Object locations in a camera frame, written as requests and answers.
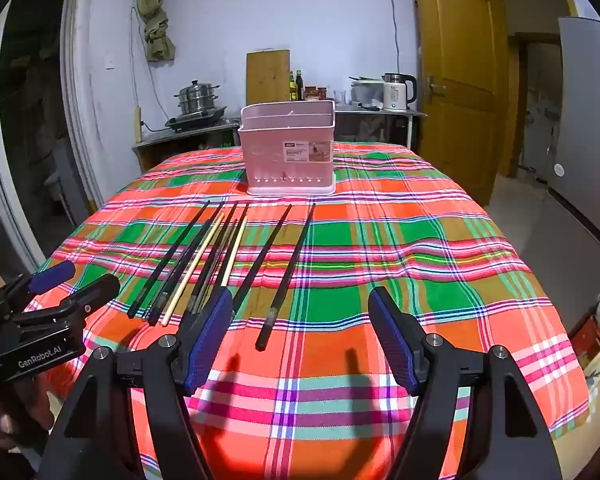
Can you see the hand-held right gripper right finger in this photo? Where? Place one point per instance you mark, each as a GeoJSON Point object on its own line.
{"type": "Point", "coordinates": [395, 342]}

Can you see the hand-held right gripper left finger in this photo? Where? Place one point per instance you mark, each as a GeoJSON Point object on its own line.
{"type": "Point", "coordinates": [207, 342]}

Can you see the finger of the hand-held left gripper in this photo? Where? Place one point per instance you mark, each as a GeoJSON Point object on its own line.
{"type": "Point", "coordinates": [87, 294]}
{"type": "Point", "coordinates": [50, 276]}

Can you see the light wooden chopstick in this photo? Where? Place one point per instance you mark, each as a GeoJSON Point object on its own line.
{"type": "Point", "coordinates": [192, 269]}
{"type": "Point", "coordinates": [234, 252]}

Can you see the black chopstick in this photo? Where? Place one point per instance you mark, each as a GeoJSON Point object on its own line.
{"type": "Point", "coordinates": [232, 242]}
{"type": "Point", "coordinates": [187, 262]}
{"type": "Point", "coordinates": [170, 259]}
{"type": "Point", "coordinates": [285, 277]}
{"type": "Point", "coordinates": [262, 260]}
{"type": "Point", "coordinates": [215, 255]}

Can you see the pink plastic utensil basket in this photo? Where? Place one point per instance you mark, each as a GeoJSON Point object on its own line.
{"type": "Point", "coordinates": [265, 155]}

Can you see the person's left hand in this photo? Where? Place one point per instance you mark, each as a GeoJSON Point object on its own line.
{"type": "Point", "coordinates": [27, 405]}

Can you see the plaid tablecloth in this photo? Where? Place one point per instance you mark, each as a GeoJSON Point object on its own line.
{"type": "Point", "coordinates": [380, 260]}

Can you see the beige power strip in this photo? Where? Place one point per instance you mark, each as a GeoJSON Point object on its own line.
{"type": "Point", "coordinates": [139, 125]}

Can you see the cardboard box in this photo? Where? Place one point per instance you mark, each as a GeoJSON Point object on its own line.
{"type": "Point", "coordinates": [597, 360]}

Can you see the steel steamer pot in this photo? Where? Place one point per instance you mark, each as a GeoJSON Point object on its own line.
{"type": "Point", "coordinates": [196, 96]}

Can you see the steel kitchen table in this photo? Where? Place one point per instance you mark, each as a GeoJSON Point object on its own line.
{"type": "Point", "coordinates": [375, 113]}

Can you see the white electric kettle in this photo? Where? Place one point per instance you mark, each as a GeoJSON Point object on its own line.
{"type": "Point", "coordinates": [396, 94]}

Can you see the white lidded container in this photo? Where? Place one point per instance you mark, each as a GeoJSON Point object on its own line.
{"type": "Point", "coordinates": [366, 92]}

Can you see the clear drinking glass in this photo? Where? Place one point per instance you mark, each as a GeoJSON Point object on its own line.
{"type": "Point", "coordinates": [340, 96]}

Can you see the red-lidded jar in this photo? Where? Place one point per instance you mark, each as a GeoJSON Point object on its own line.
{"type": "Point", "coordinates": [310, 93]}
{"type": "Point", "coordinates": [322, 93]}

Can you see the green oil bottle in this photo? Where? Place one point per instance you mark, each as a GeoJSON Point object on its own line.
{"type": "Point", "coordinates": [292, 87]}

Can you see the dark sauce bottle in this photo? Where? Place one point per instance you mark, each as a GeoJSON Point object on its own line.
{"type": "Point", "coordinates": [300, 87]}

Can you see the wooden cutting board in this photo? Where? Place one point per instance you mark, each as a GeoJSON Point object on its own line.
{"type": "Point", "coordinates": [267, 77]}

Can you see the hanging green cloth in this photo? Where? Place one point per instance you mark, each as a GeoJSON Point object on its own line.
{"type": "Point", "coordinates": [155, 25]}

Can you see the grey refrigerator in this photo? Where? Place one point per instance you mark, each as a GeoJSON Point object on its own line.
{"type": "Point", "coordinates": [580, 135]}

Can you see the yellow wooden door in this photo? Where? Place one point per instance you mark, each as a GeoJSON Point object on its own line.
{"type": "Point", "coordinates": [460, 60]}

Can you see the white sliding door frame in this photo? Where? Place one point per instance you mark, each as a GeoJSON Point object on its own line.
{"type": "Point", "coordinates": [77, 110]}

